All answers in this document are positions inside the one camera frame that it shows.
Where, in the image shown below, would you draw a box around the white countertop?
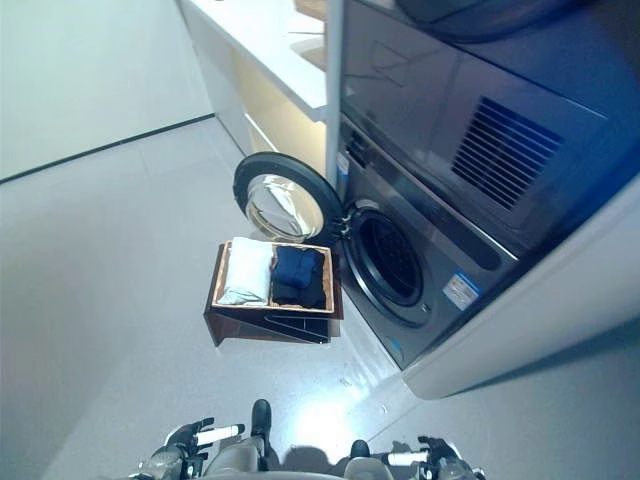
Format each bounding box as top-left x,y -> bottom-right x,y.
177,0 -> 329,123

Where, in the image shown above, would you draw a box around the blue strip sticker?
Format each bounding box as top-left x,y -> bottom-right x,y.
335,151 -> 350,192

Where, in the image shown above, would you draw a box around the white folded clothes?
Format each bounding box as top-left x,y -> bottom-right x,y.
218,236 -> 277,307

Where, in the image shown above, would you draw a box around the round washing machine door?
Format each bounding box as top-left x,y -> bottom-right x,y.
232,151 -> 347,242

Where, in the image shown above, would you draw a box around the grey front-load washing machine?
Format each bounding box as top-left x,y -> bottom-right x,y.
327,113 -> 521,372

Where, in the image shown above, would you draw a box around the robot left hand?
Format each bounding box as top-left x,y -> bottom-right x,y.
162,418 -> 247,464

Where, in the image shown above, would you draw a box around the black metal basket stand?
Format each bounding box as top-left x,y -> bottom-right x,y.
234,310 -> 335,346

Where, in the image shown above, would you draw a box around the brown wooden laundry basket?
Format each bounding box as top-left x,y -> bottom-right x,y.
202,239 -> 346,347

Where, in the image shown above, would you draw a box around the dark grey dryer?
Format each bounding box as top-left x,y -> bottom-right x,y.
339,0 -> 640,262

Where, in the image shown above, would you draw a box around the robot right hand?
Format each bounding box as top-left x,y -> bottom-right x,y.
386,435 -> 467,474

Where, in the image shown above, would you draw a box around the white energy label sticker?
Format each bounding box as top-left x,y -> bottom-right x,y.
444,272 -> 484,307

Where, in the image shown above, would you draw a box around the black folded clothes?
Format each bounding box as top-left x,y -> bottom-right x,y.
269,249 -> 327,309

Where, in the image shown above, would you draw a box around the dark blue folded clothes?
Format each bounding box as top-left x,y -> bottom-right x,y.
270,245 -> 325,290

